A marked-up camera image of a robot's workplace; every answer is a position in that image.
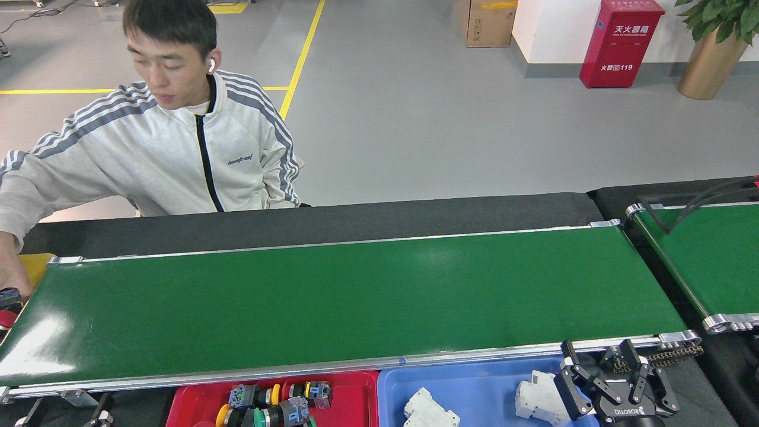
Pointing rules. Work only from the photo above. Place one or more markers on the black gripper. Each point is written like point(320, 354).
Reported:
point(631, 415)

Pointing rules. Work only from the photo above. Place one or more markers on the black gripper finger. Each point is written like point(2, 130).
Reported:
point(32, 412)
point(102, 412)

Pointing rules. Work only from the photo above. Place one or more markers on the white circuit breaker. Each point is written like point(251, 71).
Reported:
point(427, 410)
point(533, 398)

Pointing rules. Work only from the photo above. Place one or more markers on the green push button switch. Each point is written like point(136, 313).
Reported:
point(309, 422)
point(293, 410)

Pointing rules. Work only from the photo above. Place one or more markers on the blue plastic tray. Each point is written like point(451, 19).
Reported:
point(486, 397)

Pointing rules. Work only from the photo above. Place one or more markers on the short green conveyor belt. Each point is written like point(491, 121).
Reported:
point(711, 267)

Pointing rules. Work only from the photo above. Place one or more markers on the red plastic tray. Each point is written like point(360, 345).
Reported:
point(356, 403)

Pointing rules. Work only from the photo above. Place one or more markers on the long green conveyor belt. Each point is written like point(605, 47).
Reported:
point(356, 296)

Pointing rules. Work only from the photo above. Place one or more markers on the person's right hand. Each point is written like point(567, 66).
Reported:
point(12, 267)

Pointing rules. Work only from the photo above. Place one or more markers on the yellow plastic bin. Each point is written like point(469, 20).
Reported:
point(38, 270)

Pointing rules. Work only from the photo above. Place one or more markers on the person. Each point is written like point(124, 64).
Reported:
point(160, 160)

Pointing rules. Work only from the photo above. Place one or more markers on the potted plant gold pot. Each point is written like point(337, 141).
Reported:
point(708, 71)

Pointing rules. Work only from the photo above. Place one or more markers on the red fire extinguisher cabinet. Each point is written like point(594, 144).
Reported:
point(619, 47)

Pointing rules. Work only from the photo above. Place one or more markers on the cardboard box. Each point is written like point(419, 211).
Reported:
point(489, 24)

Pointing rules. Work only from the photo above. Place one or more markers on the blue block push button switch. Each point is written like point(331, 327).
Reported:
point(9, 298)

